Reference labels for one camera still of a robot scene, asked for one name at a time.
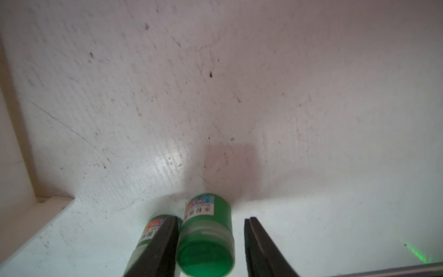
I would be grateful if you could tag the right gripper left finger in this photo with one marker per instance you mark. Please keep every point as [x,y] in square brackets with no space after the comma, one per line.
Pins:
[157,251]

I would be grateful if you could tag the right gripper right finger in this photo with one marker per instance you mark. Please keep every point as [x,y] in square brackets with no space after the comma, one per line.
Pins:
[263,258]

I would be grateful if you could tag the green paint can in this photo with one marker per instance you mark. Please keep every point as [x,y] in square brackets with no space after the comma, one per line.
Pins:
[206,246]
[148,239]

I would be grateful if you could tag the white drawer cabinet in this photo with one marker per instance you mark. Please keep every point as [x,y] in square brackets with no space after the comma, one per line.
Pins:
[23,215]

